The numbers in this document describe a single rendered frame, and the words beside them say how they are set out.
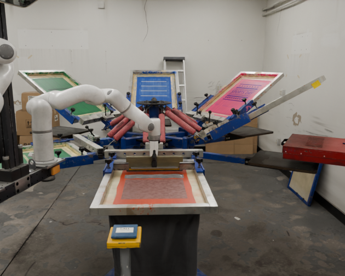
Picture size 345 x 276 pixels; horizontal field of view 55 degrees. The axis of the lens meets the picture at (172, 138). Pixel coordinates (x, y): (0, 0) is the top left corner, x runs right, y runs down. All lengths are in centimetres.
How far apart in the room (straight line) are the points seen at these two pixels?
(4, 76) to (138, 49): 486
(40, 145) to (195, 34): 480
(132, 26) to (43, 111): 461
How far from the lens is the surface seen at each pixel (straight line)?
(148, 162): 209
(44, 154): 175
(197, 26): 622
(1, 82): 140
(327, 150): 231
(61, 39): 636
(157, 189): 184
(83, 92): 177
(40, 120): 172
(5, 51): 133
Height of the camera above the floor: 162
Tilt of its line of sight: 12 degrees down
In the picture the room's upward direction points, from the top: 1 degrees clockwise
